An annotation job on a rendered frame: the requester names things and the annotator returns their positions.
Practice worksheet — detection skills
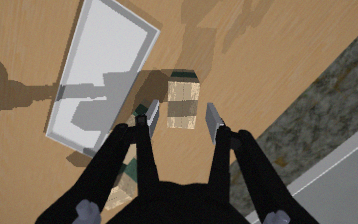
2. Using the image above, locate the grey shallow tray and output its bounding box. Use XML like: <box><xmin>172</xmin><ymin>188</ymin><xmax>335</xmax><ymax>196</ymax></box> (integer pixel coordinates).
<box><xmin>45</xmin><ymin>0</ymin><xmax>161</xmax><ymax>158</ymax></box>

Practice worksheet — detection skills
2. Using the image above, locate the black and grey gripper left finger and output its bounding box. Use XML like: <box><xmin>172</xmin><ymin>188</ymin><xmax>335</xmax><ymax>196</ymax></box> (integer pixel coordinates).
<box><xmin>34</xmin><ymin>99</ymin><xmax>168</xmax><ymax>224</ymax></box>

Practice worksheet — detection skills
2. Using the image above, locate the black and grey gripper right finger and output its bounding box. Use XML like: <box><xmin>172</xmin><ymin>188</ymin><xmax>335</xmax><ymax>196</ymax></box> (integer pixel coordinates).
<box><xmin>200</xmin><ymin>102</ymin><xmax>319</xmax><ymax>224</ymax></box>

